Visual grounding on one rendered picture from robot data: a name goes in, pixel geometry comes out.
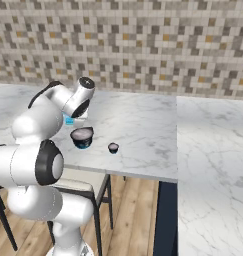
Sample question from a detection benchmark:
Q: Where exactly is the small black yogurt container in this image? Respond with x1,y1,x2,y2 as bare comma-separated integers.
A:
107,142,120,155

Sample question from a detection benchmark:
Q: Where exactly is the dark blue counter cabinet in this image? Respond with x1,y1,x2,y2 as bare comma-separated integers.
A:
152,180,179,256

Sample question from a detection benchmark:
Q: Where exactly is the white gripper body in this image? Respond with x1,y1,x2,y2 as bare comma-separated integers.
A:
72,115,90,130

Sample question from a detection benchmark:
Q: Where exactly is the white-seat black-leg stool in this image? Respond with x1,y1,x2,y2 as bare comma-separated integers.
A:
47,167,114,256

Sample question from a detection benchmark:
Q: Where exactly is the large black yogurt container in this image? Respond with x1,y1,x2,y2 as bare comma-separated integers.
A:
69,126,95,150

